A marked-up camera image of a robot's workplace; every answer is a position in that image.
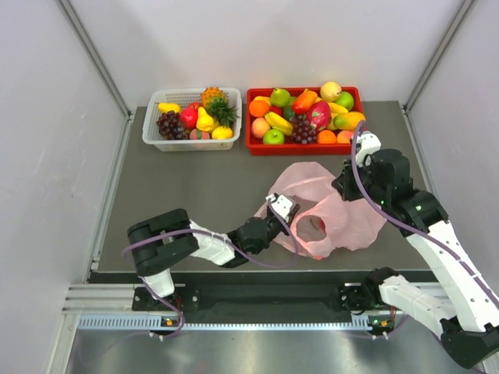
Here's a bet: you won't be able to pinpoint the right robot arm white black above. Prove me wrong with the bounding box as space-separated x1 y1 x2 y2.
332 149 498 369

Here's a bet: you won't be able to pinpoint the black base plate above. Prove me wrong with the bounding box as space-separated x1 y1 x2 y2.
133 284 383 313

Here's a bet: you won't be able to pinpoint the peach in tray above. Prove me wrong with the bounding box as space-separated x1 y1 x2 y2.
250 118 271 139
337 130 354 144

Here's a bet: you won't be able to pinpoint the red orange mango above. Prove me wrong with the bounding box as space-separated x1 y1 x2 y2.
292 89 318 115

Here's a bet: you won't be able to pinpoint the yellow pear in tray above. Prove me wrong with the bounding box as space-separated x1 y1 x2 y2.
320 81 342 102

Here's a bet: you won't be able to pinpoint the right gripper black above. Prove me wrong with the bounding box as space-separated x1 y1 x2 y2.
332 155 389 206

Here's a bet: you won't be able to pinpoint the green apple lower left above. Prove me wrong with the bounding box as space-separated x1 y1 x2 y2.
262 129 285 146

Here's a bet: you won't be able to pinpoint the pineapple toy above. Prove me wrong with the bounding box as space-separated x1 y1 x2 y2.
200 87 238 127

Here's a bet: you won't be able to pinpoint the white plastic basket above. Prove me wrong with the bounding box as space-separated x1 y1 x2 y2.
142 87 242 152

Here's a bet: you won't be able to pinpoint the pink peach in basket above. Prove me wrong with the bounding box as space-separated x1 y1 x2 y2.
189 129 211 140

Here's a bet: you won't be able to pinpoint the yellow pear from bag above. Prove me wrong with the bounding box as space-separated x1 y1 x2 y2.
196 107 219 133

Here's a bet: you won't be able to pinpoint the orange fruit lower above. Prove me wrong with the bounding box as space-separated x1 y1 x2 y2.
317 129 337 144

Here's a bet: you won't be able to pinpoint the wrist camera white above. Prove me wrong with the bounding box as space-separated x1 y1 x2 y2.
351 131 381 168
266 193 300 224

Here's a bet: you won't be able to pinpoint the green pear in tray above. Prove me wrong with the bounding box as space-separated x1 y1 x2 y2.
270 87 291 108

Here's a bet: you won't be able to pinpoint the dark red grape bunch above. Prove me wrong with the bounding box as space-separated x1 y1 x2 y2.
156 111 189 140

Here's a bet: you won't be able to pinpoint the green apple upper right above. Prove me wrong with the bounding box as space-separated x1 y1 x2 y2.
334 90 355 111

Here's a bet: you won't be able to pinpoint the pink plastic bag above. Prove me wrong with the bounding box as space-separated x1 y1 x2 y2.
268 162 386 259

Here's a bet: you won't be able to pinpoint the yellow pear in basket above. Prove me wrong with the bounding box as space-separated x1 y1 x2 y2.
157 102 181 114

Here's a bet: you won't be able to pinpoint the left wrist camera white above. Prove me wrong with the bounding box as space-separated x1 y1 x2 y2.
266 193 300 224

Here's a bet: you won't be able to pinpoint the grey slotted cable duct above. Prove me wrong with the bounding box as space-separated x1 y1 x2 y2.
78 315 373 331

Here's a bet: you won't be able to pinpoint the yellow lemon lower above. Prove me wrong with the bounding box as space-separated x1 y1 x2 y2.
211 125 234 140

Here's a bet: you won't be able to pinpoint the pink dragon fruit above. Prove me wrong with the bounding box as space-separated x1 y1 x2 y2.
306 101 331 132

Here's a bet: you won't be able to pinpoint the red apple from bag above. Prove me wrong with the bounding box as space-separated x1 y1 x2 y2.
317 218 325 231

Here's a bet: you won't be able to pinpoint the yellow banana in tray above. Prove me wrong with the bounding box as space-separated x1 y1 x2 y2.
327 102 349 115

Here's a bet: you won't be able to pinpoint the yellow starfruit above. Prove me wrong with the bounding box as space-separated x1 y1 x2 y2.
264 111 293 136

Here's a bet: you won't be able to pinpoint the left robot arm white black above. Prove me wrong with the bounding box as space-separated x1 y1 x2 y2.
122 206 296 309

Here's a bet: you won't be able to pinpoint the purple grapes in tray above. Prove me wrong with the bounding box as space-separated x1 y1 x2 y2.
290 115 317 145

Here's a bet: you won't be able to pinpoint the peach in tray left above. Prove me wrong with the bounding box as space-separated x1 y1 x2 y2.
250 118 271 139

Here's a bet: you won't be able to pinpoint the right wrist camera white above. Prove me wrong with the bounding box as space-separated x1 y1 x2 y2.
351 131 381 168

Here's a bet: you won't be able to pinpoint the orange fruit upper left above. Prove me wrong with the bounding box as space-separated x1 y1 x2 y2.
249 100 271 118

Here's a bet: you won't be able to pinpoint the green apple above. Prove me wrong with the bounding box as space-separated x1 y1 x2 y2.
334 90 355 111
262 129 285 146

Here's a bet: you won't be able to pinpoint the orange fruit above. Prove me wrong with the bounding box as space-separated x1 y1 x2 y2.
317 129 337 144
249 100 271 118

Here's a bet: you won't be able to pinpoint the yellow green mango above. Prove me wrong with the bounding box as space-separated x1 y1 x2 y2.
333 111 366 131

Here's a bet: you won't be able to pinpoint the peach in tray right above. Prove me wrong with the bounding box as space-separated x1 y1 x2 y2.
337 130 354 144

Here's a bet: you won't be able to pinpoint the red pomegranate fruit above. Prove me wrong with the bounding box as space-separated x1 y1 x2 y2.
179 107 198 130

